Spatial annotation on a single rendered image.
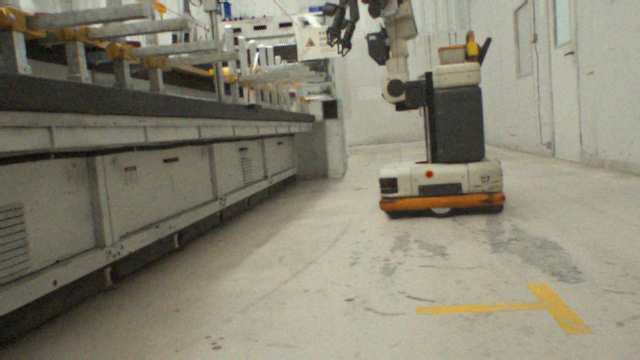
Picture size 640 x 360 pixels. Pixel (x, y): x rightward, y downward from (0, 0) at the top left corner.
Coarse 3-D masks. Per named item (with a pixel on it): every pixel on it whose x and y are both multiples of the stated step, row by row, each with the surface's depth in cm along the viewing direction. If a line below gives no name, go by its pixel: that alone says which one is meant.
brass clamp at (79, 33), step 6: (54, 30) 145; (60, 30) 144; (66, 30) 144; (72, 30) 144; (78, 30) 146; (84, 30) 149; (60, 36) 144; (66, 36) 144; (72, 36) 145; (78, 36) 146; (84, 36) 149; (84, 42) 150; (90, 42) 152; (96, 42) 155
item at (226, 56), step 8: (176, 56) 199; (192, 56) 198; (200, 56) 198; (208, 56) 198; (216, 56) 197; (224, 56) 197; (232, 56) 197; (136, 64) 201; (168, 64) 200; (176, 64) 199; (184, 64) 200; (192, 64) 200
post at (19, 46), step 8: (0, 0) 121; (8, 0) 121; (16, 0) 124; (16, 8) 124; (0, 32) 122; (8, 32) 122; (16, 32) 123; (0, 40) 122; (8, 40) 122; (16, 40) 123; (8, 48) 122; (16, 48) 123; (24, 48) 125; (8, 56) 123; (16, 56) 122; (24, 56) 125; (8, 64) 123; (24, 64) 125
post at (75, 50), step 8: (64, 0) 146; (72, 0) 146; (64, 8) 146; (72, 8) 146; (72, 48) 147; (80, 48) 148; (72, 56) 147; (80, 56) 148; (72, 64) 147; (80, 64) 147; (72, 72) 147; (80, 72) 147
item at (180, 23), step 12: (120, 24) 149; (132, 24) 148; (144, 24) 148; (156, 24) 148; (168, 24) 147; (180, 24) 147; (48, 36) 151; (96, 36) 150; (108, 36) 150; (120, 36) 151
